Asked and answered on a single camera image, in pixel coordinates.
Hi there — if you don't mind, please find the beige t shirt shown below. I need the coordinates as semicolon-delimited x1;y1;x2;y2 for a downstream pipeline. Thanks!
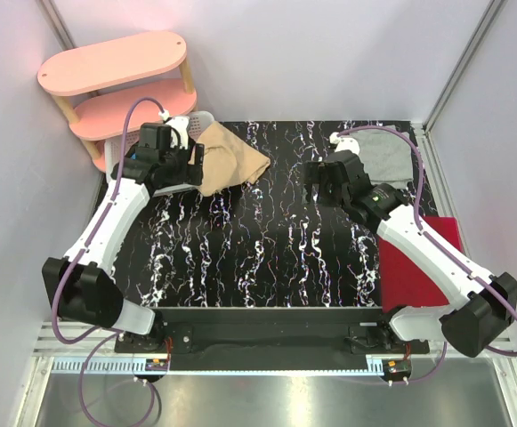
198;121;271;197

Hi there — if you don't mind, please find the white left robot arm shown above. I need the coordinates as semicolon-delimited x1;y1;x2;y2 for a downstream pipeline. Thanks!
42;116;204;352

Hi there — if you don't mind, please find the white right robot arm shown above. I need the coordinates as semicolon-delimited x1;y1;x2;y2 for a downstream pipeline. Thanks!
303;150;517;358

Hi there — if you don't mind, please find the white plastic laundry basket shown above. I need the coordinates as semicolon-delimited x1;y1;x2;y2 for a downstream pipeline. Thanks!
104;111;214;197

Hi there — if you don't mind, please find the folded grey t shirt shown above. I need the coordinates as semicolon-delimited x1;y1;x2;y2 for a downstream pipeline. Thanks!
354;130;413;189

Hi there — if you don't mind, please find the black marble pattern mat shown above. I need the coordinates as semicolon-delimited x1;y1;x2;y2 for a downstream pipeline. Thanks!
89;119;440;309

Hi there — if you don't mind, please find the pink three-tier wooden shelf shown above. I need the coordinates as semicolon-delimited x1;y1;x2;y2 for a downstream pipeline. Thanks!
36;30;198;172

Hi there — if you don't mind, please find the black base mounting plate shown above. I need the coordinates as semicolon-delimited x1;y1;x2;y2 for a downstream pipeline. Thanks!
115;308;430;375

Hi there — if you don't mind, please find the left electronics connector board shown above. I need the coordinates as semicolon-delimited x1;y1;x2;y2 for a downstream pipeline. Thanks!
145;358;170;372

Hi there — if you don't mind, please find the electronics connector board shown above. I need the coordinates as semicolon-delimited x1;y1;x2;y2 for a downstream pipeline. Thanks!
145;358;170;372
384;359;412;376

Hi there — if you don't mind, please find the right electronics connector board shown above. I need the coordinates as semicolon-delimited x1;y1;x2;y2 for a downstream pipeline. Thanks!
384;359;412;376

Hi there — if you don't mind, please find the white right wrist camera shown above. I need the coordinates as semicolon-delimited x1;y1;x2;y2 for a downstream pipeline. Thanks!
329;133;360;156

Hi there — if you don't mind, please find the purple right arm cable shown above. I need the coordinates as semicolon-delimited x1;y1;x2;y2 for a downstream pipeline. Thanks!
335;125;517;384

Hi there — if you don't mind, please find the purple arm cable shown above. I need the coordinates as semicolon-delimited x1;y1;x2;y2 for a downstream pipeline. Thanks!
335;125;517;384
51;97;173;426

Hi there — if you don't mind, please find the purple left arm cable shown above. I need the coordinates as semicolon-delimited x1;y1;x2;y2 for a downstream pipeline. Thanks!
51;97;173;426

